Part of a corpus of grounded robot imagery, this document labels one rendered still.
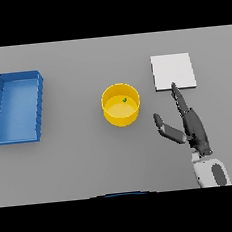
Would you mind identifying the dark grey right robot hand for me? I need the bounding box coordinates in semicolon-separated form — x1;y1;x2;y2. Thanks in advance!
149;78;214;162

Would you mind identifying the pale square scale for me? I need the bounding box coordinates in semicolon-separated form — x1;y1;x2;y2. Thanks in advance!
149;51;198;93

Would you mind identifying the yellow bowl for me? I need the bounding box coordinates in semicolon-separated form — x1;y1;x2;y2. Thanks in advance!
99;81;144;129

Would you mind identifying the blue tray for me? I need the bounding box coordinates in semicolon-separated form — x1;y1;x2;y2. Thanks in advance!
0;69;50;146

